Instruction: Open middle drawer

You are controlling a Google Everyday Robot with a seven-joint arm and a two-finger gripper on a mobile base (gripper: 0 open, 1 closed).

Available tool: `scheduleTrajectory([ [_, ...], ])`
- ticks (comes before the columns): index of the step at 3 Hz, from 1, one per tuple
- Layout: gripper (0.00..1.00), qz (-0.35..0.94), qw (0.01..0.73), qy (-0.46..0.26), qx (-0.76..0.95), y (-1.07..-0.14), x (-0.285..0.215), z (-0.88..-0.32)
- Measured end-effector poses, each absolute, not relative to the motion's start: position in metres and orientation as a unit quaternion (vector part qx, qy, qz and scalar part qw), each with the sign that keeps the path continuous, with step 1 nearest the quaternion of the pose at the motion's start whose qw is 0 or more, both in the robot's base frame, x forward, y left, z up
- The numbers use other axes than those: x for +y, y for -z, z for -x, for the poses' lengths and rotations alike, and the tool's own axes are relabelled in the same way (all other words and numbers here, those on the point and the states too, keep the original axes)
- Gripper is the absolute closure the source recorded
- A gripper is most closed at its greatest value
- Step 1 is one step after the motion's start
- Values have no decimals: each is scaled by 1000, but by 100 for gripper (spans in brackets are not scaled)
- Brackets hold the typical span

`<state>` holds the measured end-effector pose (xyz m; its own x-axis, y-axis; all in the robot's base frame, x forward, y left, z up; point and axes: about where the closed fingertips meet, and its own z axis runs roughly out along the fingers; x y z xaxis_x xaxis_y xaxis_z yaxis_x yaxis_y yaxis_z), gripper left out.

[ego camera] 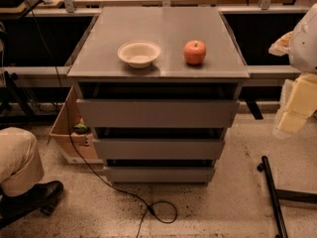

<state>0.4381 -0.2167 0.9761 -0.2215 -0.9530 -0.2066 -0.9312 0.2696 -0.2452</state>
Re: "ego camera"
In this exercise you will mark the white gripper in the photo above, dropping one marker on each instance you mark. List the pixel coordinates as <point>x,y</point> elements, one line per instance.
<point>305,52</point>

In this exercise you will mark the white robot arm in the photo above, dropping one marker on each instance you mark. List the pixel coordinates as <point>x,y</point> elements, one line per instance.
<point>302,52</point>

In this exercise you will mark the grey drawer cabinet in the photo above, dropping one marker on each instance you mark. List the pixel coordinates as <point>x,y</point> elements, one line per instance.
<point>98,73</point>

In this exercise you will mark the grey top drawer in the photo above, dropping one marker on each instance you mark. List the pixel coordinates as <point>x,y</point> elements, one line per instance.
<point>157,113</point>

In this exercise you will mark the black chair base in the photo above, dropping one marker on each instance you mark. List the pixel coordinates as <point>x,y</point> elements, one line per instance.
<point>276,195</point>

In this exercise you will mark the red apple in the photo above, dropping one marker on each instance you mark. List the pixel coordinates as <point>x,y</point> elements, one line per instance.
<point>194,52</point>

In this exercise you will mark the white paper bowl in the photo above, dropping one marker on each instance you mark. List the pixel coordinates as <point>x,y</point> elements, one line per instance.
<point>139,54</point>

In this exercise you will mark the green toy in box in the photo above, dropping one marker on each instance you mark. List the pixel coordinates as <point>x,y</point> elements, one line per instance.
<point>80,127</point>

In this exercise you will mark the cardboard box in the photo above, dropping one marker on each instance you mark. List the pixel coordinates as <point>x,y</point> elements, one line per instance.
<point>76,148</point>

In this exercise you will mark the black leather shoe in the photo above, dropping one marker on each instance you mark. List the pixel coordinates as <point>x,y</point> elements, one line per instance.
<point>42,195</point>

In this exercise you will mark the beige trouser leg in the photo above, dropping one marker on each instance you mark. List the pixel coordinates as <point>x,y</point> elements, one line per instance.
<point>20,162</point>

